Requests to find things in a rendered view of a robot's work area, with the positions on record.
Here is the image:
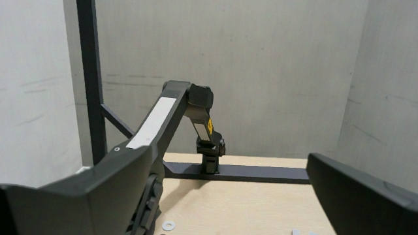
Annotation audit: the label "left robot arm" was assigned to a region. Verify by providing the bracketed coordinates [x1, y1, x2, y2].
[99, 80, 226, 235]

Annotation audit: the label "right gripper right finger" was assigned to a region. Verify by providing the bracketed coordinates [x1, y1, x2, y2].
[306, 153, 418, 235]

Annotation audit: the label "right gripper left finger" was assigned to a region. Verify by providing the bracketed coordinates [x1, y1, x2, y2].
[0, 145, 152, 235]

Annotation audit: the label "grey flat washer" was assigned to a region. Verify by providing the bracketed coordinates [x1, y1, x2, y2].
[162, 221, 175, 231]

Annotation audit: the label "dark grey rail border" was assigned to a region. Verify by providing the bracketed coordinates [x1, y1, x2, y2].
[164, 162, 311, 185]

